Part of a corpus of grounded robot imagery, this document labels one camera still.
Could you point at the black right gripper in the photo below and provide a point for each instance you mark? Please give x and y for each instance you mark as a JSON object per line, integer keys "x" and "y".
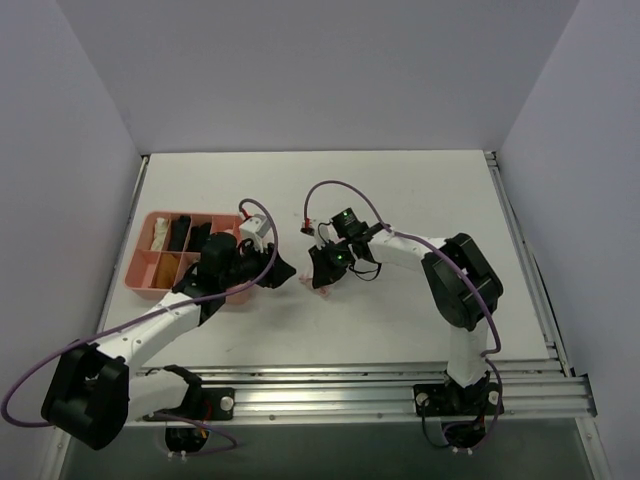
{"x": 331, "y": 263}

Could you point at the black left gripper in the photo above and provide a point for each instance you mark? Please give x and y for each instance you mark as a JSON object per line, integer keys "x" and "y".
{"x": 267, "y": 265}

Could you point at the white underwear with pink trim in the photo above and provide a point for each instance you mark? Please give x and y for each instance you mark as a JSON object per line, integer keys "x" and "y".
{"x": 307, "y": 281}

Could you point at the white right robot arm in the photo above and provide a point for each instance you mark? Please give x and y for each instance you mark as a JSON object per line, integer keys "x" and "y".
{"x": 464, "y": 286}

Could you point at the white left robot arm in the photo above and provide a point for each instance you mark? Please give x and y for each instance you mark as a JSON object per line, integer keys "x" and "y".
{"x": 97, "y": 388}

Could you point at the black rolled cloth in tray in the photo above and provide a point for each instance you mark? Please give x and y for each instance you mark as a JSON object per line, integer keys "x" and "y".
{"x": 179, "y": 230}

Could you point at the orange rolled cloth in tray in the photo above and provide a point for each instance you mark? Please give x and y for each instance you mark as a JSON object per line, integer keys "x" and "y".
{"x": 166, "y": 271}

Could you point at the pink plastic organizer tray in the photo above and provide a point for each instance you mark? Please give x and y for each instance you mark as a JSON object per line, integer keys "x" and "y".
{"x": 142, "y": 266}

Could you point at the white rolled cloth in tray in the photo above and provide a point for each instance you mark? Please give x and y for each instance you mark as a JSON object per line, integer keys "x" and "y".
{"x": 160, "y": 232}

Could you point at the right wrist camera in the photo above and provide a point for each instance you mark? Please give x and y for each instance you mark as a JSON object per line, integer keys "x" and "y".
{"x": 318, "y": 230}

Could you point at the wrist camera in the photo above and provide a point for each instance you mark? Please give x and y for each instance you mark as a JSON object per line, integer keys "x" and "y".
{"x": 255, "y": 229}
{"x": 318, "y": 230}

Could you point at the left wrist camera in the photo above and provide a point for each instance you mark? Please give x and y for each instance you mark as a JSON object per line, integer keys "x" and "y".
{"x": 255, "y": 229}

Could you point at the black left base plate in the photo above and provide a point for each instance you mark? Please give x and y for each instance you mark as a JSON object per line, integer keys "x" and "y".
{"x": 215, "y": 400}

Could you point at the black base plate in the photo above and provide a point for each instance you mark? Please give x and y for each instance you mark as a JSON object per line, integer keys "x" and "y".
{"x": 451, "y": 400}
{"x": 215, "y": 400}

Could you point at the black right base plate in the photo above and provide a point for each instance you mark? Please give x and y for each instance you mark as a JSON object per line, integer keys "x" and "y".
{"x": 451, "y": 400}

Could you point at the aluminium frame rail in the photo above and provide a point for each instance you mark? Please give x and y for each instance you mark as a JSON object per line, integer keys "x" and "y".
{"x": 359, "y": 394}

